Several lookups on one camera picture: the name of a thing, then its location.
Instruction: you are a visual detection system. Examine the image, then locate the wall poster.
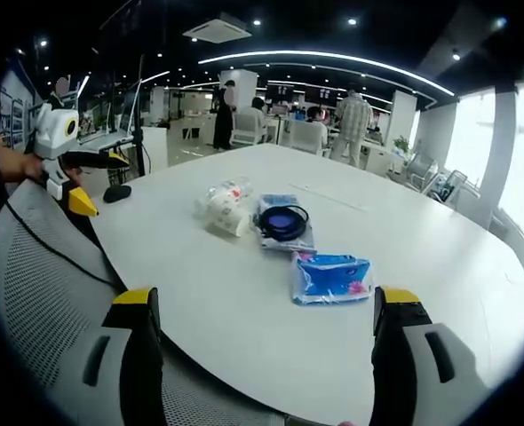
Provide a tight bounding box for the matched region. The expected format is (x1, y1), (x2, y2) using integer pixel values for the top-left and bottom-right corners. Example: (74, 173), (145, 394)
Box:
(0, 86), (27, 148)

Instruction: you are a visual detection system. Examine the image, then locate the laptop on stand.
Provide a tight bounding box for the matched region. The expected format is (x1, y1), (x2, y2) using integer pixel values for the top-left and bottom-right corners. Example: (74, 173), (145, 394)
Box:
(75, 86), (137, 154)

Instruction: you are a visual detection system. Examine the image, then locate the white office chair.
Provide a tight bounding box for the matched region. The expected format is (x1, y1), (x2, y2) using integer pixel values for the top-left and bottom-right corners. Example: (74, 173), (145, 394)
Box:
(229, 110), (266, 147)
(287, 119), (330, 157)

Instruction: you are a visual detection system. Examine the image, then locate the person's left hand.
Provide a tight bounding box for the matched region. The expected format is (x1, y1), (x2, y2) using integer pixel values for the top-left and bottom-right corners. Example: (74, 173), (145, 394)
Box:
(0, 146), (84, 186)

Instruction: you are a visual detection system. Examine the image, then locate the bagged black cable coil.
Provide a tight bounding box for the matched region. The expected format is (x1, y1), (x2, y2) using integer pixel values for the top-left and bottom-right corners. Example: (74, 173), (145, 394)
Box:
(256, 192), (317, 255)

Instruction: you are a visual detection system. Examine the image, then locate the blue tissue packet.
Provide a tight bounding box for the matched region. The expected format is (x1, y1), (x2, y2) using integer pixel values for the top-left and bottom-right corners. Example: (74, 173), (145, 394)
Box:
(290, 251), (375, 307)

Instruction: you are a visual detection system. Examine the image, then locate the grey mesh chair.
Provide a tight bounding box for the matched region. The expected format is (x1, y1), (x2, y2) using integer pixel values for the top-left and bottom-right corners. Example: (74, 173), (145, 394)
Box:
(0, 180), (290, 426)

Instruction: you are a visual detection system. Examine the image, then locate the black stand pole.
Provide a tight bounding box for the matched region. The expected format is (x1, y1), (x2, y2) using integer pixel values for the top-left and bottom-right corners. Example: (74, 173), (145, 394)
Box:
(133, 52), (151, 178)

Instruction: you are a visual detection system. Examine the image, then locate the white table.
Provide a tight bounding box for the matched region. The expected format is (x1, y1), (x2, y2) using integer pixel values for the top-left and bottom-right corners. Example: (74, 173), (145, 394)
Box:
(86, 142), (524, 426)

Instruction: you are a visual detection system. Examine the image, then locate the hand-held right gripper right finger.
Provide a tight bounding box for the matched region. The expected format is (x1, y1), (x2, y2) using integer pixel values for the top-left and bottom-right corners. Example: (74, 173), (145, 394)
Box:
(369, 286), (508, 426)

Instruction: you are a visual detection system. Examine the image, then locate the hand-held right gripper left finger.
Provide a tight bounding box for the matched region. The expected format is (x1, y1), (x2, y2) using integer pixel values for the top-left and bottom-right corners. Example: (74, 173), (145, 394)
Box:
(46, 287), (166, 426)

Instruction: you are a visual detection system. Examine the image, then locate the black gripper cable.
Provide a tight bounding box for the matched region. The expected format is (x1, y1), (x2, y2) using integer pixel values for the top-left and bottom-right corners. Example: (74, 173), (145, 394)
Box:
(3, 197), (122, 288)

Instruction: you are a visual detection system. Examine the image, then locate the grey office chair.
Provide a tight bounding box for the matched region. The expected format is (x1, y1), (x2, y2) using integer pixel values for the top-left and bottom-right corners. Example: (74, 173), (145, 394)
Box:
(404, 152), (440, 193)
(433, 170), (481, 206)

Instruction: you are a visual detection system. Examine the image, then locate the bagged paper cups stack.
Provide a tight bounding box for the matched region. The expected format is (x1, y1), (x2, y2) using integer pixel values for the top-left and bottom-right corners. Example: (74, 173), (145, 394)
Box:
(194, 176), (253, 239)

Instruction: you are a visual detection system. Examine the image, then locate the ceiling air conditioner unit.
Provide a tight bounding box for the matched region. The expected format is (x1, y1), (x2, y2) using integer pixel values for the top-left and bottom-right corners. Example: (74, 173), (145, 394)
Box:
(181, 12), (253, 44)

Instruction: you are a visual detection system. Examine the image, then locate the dark wall screen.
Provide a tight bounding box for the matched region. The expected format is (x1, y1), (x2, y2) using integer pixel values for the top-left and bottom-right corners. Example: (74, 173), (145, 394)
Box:
(265, 83), (295, 102)
(305, 85), (335, 102)

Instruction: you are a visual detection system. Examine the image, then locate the black computer mouse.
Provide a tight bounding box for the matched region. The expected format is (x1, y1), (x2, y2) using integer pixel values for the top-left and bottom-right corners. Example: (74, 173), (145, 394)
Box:
(102, 184), (133, 204)

